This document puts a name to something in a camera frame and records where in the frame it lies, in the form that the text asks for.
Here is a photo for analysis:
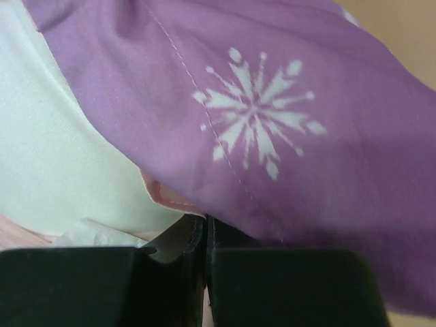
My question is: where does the purple princess pillowcase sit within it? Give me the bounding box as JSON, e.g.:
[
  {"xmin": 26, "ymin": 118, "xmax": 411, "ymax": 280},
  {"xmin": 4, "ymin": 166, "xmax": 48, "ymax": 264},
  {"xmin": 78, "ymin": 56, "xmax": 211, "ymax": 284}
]
[{"xmin": 21, "ymin": 1, "xmax": 435, "ymax": 317}]

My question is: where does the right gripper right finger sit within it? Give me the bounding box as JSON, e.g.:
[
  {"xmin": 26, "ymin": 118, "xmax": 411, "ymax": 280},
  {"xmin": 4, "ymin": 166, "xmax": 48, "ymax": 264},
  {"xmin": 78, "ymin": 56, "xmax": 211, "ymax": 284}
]
[{"xmin": 206, "ymin": 217, "xmax": 390, "ymax": 327}]

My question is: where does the white pillow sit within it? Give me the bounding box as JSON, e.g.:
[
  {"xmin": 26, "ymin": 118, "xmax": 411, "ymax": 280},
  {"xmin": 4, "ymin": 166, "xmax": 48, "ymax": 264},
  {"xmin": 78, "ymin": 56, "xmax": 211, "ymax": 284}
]
[{"xmin": 1, "ymin": 1, "xmax": 183, "ymax": 250}]

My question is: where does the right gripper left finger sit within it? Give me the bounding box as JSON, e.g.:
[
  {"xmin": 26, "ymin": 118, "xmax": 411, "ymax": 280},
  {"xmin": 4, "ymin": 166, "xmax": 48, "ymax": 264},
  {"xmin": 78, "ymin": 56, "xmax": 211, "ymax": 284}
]
[{"xmin": 1, "ymin": 215, "xmax": 206, "ymax": 326}]

